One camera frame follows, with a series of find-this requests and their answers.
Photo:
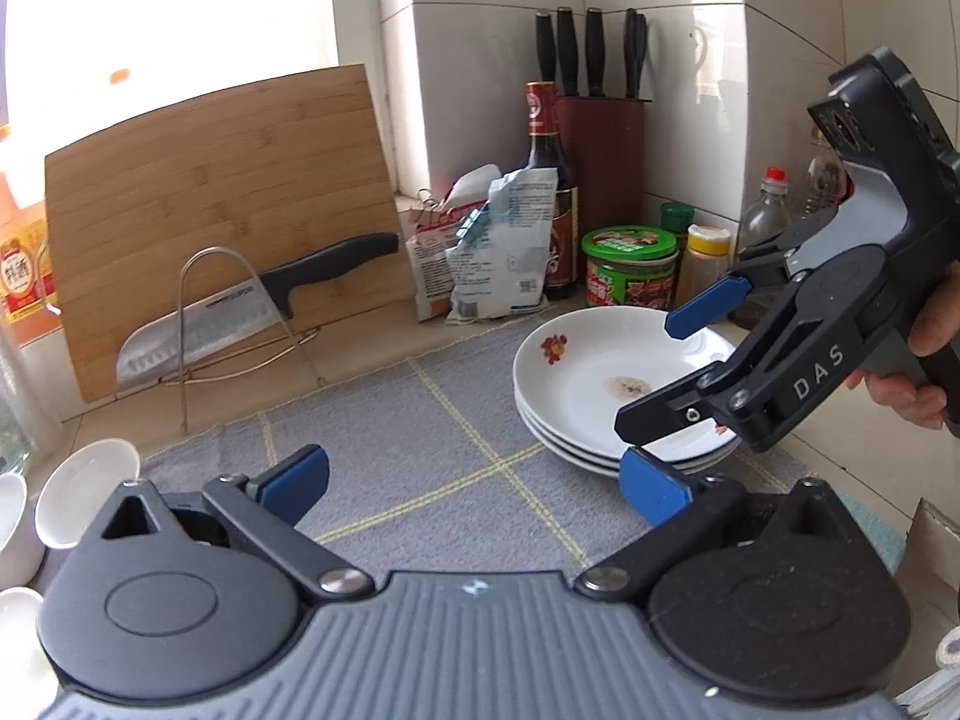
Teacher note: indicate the orange cooking wine jug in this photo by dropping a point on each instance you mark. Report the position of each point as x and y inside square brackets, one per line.
[29, 297]

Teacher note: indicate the white floral bowl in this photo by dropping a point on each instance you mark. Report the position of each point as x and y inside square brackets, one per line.
[28, 684]

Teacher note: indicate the white blue salt bag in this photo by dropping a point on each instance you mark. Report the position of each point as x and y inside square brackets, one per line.
[500, 254]

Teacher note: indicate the green mushroom sauce jar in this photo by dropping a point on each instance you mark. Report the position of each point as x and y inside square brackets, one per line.
[630, 265]

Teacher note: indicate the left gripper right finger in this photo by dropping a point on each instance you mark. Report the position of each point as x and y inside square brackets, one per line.
[687, 515]

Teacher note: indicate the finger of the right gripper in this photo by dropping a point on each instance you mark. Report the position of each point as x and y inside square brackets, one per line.
[686, 402]
[711, 305]

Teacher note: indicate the metal wire board rack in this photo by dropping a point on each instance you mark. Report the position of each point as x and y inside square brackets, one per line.
[232, 315]

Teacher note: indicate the stained white fruit plate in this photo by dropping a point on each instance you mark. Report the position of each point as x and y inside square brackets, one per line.
[572, 375]

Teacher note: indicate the tall plastic wrap roll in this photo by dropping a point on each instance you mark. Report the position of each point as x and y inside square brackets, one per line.
[29, 432]

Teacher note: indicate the green lid small jar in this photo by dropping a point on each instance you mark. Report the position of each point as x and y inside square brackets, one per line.
[676, 217]

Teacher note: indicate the person right hand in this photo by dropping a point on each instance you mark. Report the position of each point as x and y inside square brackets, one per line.
[937, 324]

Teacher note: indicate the bamboo cutting board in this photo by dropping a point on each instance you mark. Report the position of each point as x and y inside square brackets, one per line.
[274, 170]

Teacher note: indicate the yellow lid spice jar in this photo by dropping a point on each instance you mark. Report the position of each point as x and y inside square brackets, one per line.
[705, 260]

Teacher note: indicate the red white food bag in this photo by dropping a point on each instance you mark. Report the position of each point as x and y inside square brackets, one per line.
[429, 227]

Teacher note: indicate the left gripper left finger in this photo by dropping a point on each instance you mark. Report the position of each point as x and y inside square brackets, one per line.
[260, 515]

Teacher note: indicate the grey teal checked mat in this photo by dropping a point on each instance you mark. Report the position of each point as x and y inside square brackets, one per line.
[431, 466]

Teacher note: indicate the clear glass oil bottle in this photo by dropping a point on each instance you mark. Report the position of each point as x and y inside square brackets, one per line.
[769, 214]

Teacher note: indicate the black handled cleaver knife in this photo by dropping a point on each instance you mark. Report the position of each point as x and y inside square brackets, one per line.
[149, 352]

